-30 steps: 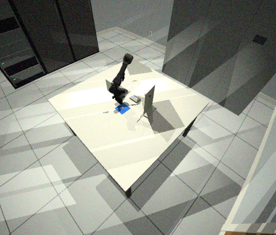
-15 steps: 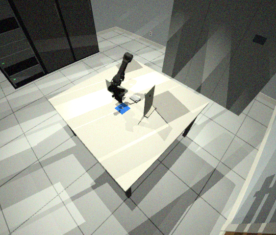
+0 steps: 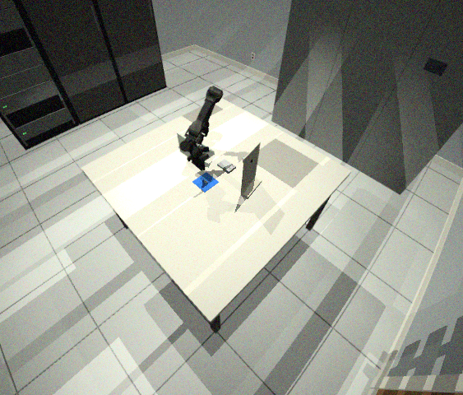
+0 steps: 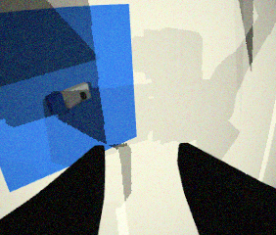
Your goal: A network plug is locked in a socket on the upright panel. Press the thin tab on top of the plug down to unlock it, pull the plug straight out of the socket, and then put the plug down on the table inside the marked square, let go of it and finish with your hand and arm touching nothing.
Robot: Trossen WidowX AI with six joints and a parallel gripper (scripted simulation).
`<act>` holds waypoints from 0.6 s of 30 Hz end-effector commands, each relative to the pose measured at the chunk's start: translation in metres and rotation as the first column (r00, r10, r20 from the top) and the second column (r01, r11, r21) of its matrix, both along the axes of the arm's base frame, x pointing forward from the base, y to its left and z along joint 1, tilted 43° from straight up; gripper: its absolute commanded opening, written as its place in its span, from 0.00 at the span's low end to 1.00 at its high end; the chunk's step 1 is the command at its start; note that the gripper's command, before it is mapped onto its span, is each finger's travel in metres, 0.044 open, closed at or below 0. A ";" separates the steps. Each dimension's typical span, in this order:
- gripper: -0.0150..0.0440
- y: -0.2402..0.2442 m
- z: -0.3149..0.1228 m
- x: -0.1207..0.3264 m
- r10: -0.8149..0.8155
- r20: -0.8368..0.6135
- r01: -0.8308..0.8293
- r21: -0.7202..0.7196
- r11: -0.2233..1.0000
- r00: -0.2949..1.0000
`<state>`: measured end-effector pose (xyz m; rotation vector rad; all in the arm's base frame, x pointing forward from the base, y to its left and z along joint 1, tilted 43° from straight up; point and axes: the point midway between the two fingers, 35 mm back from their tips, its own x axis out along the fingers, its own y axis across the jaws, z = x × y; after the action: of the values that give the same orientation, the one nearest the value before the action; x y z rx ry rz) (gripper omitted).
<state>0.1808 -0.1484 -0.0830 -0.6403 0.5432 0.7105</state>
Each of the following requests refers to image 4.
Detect blue square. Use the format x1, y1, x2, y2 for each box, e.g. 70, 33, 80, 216
0, 4, 137, 192

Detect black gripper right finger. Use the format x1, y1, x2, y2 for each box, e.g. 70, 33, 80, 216
177, 142, 276, 235

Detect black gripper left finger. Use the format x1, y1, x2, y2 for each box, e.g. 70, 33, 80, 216
0, 145, 106, 235

